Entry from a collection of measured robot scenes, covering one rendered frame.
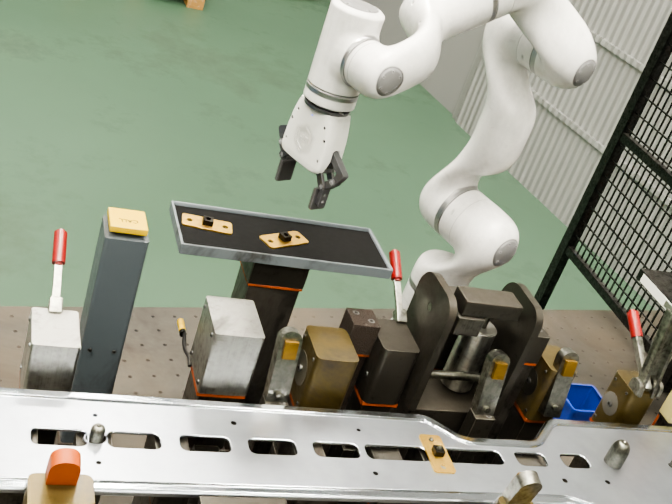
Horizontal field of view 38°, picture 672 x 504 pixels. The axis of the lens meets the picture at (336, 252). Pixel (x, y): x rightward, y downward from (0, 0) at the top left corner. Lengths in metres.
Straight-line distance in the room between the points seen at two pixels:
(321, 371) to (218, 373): 0.16
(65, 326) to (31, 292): 1.93
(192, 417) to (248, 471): 0.13
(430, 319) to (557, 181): 3.78
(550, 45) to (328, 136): 0.44
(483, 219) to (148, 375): 0.74
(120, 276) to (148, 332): 0.54
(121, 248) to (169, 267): 2.13
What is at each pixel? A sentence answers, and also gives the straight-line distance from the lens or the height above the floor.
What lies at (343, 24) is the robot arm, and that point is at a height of 1.55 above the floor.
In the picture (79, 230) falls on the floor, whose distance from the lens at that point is 3.80.
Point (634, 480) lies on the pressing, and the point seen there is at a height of 1.00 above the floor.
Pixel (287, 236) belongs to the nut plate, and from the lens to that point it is 1.63.
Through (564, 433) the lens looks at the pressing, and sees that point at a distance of 1.76.
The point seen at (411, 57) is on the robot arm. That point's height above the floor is 1.54.
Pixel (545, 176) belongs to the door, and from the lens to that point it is 5.45.
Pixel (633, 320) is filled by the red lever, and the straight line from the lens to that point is 1.92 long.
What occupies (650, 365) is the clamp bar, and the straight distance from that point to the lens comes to 1.86.
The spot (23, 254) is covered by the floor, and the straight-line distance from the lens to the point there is 3.60.
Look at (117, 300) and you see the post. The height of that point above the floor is 1.02.
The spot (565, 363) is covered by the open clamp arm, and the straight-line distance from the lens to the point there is 1.77.
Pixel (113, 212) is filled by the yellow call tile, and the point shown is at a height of 1.16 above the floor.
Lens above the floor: 1.93
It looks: 28 degrees down
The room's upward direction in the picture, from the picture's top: 20 degrees clockwise
